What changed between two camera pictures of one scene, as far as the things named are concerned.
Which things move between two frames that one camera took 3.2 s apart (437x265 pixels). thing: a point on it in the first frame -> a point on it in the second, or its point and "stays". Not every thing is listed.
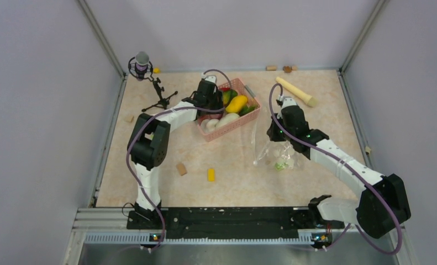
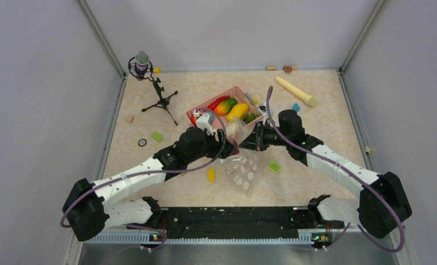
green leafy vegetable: [246, 109] -> [249, 117]
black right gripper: [273, 135] -> [256, 140]
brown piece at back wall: [287, 69] stays
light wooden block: [129, 118] stays
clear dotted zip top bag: [278, 156] -> [246, 167]
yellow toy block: [211, 175] stays
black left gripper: [217, 96] -> [221, 149]
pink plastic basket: [209, 135] -> [235, 92]
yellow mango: [236, 104] -> [237, 112]
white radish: [226, 119] -> [231, 128]
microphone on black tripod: [140, 67] stays
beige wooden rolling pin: [295, 91] stays
